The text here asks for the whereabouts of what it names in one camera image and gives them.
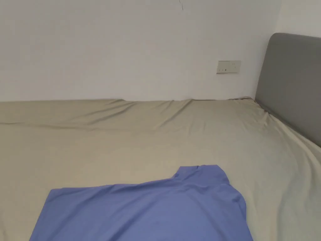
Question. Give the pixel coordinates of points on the blue shirt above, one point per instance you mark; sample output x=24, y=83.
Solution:
x=150, y=211

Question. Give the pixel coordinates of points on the bed with beige sheet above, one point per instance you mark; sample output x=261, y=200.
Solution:
x=130, y=140

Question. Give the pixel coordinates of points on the grey padded headboard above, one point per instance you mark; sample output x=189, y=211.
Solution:
x=291, y=82

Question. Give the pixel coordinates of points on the white wall socket panel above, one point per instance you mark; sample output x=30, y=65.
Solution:
x=228, y=67

